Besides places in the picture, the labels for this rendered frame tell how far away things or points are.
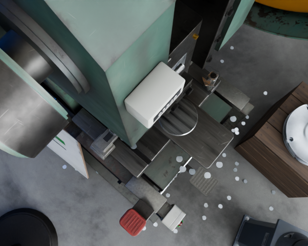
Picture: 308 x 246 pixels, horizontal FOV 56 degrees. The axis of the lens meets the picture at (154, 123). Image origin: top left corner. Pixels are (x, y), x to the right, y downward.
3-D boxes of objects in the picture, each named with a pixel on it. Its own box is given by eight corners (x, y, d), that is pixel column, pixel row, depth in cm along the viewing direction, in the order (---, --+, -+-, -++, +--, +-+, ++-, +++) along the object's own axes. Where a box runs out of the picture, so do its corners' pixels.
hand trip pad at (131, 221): (148, 220, 93) (148, 222, 85) (136, 235, 91) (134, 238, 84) (132, 205, 94) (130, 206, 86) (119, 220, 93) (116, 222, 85)
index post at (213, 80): (213, 85, 103) (220, 74, 93) (208, 92, 102) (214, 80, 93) (207, 80, 103) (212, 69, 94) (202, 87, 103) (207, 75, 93)
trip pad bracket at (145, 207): (154, 209, 109) (155, 210, 91) (137, 230, 108) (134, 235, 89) (142, 198, 110) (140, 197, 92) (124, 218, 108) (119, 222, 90)
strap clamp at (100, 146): (138, 122, 99) (136, 114, 89) (103, 160, 96) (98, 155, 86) (124, 112, 100) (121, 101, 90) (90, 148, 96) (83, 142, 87)
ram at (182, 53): (198, 86, 83) (224, 26, 54) (164, 125, 80) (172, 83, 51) (152, 50, 86) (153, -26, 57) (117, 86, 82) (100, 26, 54)
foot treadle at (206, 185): (217, 181, 153) (219, 181, 148) (205, 196, 151) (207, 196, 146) (133, 111, 162) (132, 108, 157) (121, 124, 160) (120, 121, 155)
